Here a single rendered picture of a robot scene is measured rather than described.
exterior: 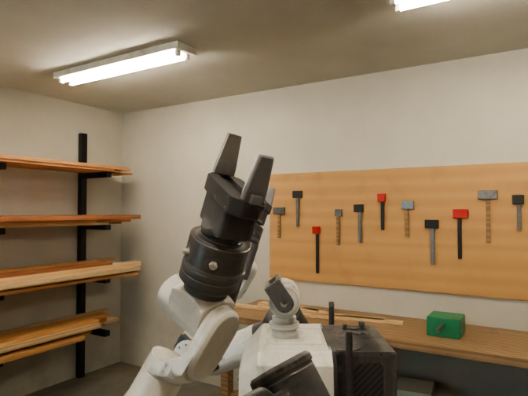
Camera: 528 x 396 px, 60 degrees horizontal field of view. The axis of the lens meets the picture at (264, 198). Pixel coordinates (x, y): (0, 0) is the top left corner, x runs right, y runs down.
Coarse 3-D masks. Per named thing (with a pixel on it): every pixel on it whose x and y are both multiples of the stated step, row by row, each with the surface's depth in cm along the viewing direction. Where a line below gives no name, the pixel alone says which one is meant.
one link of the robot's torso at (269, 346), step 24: (264, 336) 95; (288, 336) 94; (312, 336) 95; (336, 336) 95; (360, 336) 96; (264, 360) 84; (312, 360) 84; (336, 360) 86; (360, 360) 86; (384, 360) 86; (240, 384) 86; (336, 384) 83; (360, 384) 86; (384, 384) 86
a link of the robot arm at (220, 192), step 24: (216, 192) 61; (240, 192) 63; (216, 216) 61; (240, 216) 58; (192, 240) 62; (216, 240) 62; (240, 240) 61; (192, 264) 62; (216, 264) 61; (240, 264) 63
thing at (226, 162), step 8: (232, 136) 65; (240, 136) 66; (224, 144) 65; (232, 144) 66; (224, 152) 66; (232, 152) 66; (216, 160) 66; (224, 160) 66; (232, 160) 66; (216, 168) 66; (224, 168) 66; (232, 168) 67
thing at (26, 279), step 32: (0, 160) 339; (32, 160) 360; (0, 224) 341; (32, 224) 363; (64, 224) 393; (96, 224) 421; (0, 288) 333; (32, 288) 360; (64, 320) 418; (96, 320) 418; (0, 352) 339; (32, 352) 359
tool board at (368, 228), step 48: (288, 192) 389; (336, 192) 366; (384, 192) 346; (432, 192) 328; (480, 192) 309; (288, 240) 388; (336, 240) 363; (384, 240) 345; (432, 240) 325; (480, 240) 311; (432, 288) 326; (480, 288) 310
